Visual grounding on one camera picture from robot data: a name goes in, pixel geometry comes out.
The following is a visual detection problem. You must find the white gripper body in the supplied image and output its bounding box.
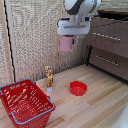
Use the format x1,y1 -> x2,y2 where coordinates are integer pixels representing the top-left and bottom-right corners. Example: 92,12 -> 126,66
56,17 -> 92,37

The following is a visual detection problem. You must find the pink mug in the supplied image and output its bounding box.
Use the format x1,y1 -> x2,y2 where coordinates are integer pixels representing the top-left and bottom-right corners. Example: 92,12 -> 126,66
59,35 -> 80,54

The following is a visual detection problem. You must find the dark brown drawer cabinet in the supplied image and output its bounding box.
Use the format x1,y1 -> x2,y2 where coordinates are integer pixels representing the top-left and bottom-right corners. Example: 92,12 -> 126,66
86,9 -> 128,83

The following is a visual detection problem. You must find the red round bowl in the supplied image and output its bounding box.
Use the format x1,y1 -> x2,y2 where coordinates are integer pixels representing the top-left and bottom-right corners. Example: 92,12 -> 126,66
69,80 -> 89,97

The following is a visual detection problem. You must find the silver drawer handle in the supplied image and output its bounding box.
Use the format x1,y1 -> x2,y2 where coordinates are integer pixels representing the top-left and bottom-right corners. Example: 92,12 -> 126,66
92,31 -> 122,42
95,54 -> 120,67

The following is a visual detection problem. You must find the red basket with blue handles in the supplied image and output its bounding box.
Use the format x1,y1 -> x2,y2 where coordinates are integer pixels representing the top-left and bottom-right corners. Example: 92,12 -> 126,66
0,78 -> 56,128

